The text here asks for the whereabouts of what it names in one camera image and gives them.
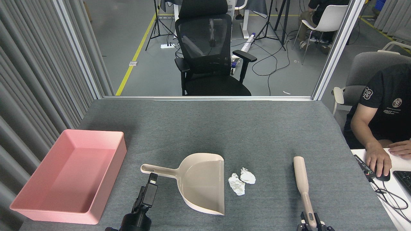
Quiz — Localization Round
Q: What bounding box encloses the white stand leg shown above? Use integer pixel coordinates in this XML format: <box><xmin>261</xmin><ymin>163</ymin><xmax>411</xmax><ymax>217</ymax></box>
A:
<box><xmin>234</xmin><ymin>0</ymin><xmax>251</xmax><ymax>39</ymax></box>

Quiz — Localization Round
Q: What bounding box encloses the silver post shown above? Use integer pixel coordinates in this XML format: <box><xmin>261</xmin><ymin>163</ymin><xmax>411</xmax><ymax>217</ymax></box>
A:
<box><xmin>311</xmin><ymin>0</ymin><xmax>366</xmax><ymax>101</ymax></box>
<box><xmin>53</xmin><ymin>0</ymin><xmax>105</xmax><ymax>100</ymax></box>

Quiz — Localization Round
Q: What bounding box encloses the black mesh office chair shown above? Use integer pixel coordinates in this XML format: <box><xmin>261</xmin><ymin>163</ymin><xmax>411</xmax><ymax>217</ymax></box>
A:
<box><xmin>174</xmin><ymin>0</ymin><xmax>258</xmax><ymax>96</ymax></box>

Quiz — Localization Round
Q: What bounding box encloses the person's right hand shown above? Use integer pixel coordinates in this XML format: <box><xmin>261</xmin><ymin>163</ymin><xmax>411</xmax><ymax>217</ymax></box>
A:
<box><xmin>365</xmin><ymin>147</ymin><xmax>392</xmax><ymax>177</ymax></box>

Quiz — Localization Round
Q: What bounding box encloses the small white paper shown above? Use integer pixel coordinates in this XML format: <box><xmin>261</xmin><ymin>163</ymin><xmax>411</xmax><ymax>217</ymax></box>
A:
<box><xmin>240</xmin><ymin>167</ymin><xmax>256</xmax><ymax>184</ymax></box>

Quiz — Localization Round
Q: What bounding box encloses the seated person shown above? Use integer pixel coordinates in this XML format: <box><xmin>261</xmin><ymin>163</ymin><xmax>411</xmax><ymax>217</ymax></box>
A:
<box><xmin>297</xmin><ymin>0</ymin><xmax>350</xmax><ymax>53</ymax></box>

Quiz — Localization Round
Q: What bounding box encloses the grey chair with white frame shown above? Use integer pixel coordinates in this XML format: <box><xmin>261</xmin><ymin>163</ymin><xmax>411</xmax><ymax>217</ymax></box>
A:
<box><xmin>331</xmin><ymin>41</ymin><xmax>411</xmax><ymax>116</ymax></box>

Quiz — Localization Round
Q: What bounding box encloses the black floor cable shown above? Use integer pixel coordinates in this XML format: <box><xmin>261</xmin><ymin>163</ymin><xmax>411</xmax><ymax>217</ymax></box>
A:
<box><xmin>231</xmin><ymin>29</ymin><xmax>301</xmax><ymax>96</ymax></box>

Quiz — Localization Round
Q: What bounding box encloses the person's left hand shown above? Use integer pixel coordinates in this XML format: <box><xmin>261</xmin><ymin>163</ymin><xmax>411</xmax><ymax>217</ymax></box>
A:
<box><xmin>387</xmin><ymin>140</ymin><xmax>411</xmax><ymax>159</ymax></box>

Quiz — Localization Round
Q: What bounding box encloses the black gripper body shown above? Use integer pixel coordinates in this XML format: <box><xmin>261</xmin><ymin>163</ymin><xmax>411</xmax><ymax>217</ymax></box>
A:
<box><xmin>120</xmin><ymin>210</ymin><xmax>152</xmax><ymax>231</ymax></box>

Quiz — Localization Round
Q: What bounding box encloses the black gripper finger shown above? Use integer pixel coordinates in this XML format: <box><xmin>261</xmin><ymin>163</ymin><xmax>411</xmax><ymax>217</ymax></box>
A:
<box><xmin>141</xmin><ymin>173</ymin><xmax>158</xmax><ymax>209</ymax></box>
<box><xmin>297</xmin><ymin>212</ymin><xmax>310</xmax><ymax>231</ymax></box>
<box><xmin>132</xmin><ymin>185</ymin><xmax>145</xmax><ymax>215</ymax></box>
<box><xmin>313</xmin><ymin>212</ymin><xmax>334</xmax><ymax>231</ymax></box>

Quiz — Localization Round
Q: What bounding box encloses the black desk cable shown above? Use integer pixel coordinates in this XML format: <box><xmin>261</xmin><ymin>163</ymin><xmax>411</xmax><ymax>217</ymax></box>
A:
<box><xmin>369</xmin><ymin>178</ymin><xmax>410</xmax><ymax>222</ymax></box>

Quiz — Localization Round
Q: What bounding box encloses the black tripod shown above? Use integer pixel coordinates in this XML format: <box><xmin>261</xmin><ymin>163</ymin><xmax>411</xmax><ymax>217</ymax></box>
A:
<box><xmin>255</xmin><ymin>0</ymin><xmax>291</xmax><ymax>51</ymax></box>
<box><xmin>145</xmin><ymin>0</ymin><xmax>175</xmax><ymax>52</ymax></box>

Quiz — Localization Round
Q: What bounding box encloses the pink plastic bin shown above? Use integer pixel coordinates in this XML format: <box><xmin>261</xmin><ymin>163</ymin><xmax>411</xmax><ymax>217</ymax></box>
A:
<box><xmin>10</xmin><ymin>129</ymin><xmax>127</xmax><ymax>225</ymax></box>

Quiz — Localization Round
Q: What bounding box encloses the beige hand brush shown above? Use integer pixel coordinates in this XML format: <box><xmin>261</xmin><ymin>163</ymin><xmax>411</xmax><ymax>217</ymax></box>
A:
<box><xmin>293</xmin><ymin>156</ymin><xmax>318</xmax><ymax>230</ymax></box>

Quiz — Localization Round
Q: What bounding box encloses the white plastic chair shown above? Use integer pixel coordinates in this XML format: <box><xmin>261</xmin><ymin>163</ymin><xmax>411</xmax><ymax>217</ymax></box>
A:
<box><xmin>292</xmin><ymin>5</ymin><xmax>349</xmax><ymax>65</ymax></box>

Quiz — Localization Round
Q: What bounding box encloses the black box with red buttons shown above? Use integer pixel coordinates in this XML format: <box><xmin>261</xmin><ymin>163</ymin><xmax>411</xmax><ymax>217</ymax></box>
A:
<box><xmin>354</xmin><ymin>155</ymin><xmax>377</xmax><ymax>179</ymax></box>

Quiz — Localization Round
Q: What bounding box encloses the beige plastic dustpan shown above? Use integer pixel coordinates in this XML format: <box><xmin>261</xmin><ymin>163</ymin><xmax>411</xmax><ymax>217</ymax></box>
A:
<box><xmin>140</xmin><ymin>153</ymin><xmax>225</xmax><ymax>216</ymax></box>

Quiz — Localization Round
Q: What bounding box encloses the long white paper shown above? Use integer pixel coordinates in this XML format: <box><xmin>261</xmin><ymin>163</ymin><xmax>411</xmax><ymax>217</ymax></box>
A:
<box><xmin>228</xmin><ymin>173</ymin><xmax>246</xmax><ymax>196</ymax></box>

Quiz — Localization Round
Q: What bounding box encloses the grey curtain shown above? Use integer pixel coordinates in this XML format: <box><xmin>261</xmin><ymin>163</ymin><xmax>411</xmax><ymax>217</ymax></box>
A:
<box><xmin>0</xmin><ymin>0</ymin><xmax>114</xmax><ymax>231</ymax></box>
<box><xmin>374</xmin><ymin>0</ymin><xmax>411</xmax><ymax>44</ymax></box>

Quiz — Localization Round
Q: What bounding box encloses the black computer mouse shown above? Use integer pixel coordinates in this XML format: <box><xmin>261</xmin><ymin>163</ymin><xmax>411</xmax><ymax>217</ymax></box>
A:
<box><xmin>374</xmin><ymin>167</ymin><xmax>391</xmax><ymax>182</ymax></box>

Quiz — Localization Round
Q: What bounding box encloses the black keyboard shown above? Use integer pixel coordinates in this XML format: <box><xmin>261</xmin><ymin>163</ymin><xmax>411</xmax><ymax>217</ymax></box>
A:
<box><xmin>392</xmin><ymin>171</ymin><xmax>411</xmax><ymax>195</ymax></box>

